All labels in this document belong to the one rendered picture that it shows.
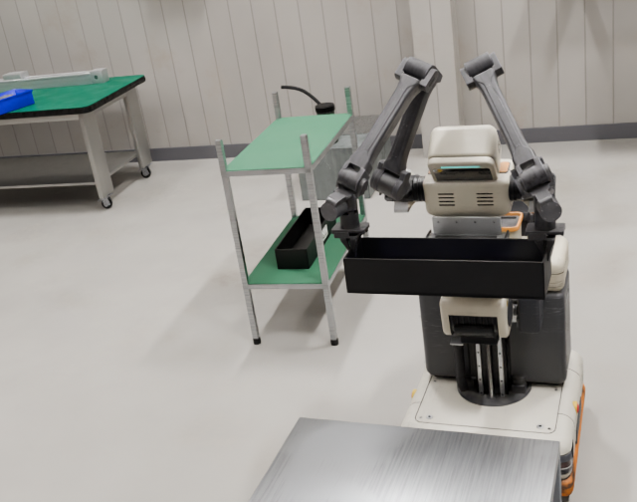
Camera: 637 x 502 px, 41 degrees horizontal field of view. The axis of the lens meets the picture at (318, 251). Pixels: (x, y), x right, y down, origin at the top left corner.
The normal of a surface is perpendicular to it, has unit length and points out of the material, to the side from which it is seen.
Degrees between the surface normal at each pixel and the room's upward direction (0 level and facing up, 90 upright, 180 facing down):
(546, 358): 90
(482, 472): 0
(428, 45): 90
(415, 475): 0
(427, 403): 0
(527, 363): 90
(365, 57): 90
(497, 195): 98
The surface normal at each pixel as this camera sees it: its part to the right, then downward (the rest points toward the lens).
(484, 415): -0.14, -0.91
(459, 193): -0.31, 0.54
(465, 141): -0.33, -0.39
